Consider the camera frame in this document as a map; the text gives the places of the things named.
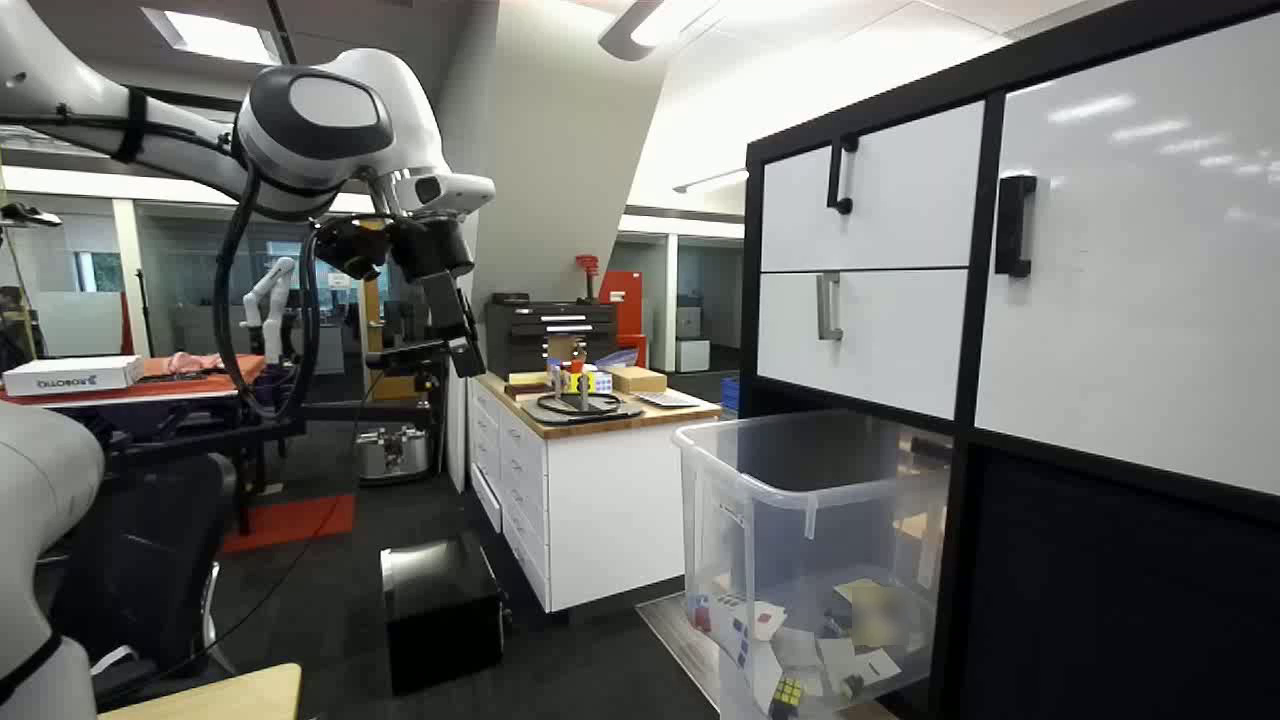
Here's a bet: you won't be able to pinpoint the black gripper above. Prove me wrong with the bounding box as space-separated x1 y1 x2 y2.
383 212 492 382

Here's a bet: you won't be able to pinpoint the clear plastic storage bin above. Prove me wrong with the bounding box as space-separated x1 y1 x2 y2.
672 406 962 720

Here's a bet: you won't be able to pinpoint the black desktop drawer organizer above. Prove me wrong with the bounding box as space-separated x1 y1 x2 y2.
482 293 621 382

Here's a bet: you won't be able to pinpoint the colourful stacking toy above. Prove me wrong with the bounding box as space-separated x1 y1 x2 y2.
549 348 599 416

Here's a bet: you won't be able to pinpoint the metal pot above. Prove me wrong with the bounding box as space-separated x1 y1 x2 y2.
347 419 440 485

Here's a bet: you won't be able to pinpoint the red appliance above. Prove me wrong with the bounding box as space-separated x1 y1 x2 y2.
597 267 652 368

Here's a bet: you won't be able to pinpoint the light wooden block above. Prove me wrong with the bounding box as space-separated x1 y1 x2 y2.
607 364 672 400

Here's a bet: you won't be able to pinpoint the white counter cabinet wood top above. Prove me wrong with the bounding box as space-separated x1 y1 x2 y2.
464 368 728 620

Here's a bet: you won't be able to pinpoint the red floor mat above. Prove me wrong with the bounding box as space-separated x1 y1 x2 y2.
216 489 363 563

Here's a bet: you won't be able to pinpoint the black box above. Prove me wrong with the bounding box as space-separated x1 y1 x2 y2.
373 533 514 701

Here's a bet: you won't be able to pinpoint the red top work table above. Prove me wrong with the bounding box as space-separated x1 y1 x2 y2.
0 348 292 536

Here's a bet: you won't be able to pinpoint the long ceiling light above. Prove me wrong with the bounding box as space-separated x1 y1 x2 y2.
597 0 734 65

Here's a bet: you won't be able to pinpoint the rectangular ceiling light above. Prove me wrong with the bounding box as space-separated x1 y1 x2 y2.
137 5 288 72

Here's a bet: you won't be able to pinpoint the black office chair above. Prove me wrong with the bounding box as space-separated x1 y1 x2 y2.
48 450 249 689

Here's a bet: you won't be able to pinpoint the flat white box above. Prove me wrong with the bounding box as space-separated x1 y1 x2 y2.
0 354 150 400

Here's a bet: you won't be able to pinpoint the light wood table corner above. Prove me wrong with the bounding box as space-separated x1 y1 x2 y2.
98 659 307 720

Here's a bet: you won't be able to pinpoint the rubik's cube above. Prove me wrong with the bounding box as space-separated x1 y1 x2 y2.
769 674 813 720

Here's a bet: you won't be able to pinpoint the white paper cards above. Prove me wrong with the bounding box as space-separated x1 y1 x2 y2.
724 571 913 713

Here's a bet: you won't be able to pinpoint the large white cabinet door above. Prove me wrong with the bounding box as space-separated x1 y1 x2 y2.
972 10 1280 500

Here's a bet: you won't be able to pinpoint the black camera stand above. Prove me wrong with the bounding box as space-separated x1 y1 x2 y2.
360 333 464 411

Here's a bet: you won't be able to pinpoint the yellow door frame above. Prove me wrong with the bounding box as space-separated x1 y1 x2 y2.
351 274 391 406

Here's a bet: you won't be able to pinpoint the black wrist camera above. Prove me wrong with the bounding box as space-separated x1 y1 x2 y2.
314 217 399 283

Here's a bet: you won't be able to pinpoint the white drawer front grey handle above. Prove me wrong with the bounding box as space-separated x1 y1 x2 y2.
754 267 972 423

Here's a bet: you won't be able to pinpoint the white drawer front black handle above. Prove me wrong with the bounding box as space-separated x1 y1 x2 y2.
758 99 990 276

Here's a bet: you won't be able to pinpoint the black door handle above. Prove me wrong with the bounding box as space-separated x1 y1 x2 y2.
991 168 1041 283

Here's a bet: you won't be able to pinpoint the black frame storage cabinet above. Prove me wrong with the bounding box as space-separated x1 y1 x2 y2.
737 0 1280 720

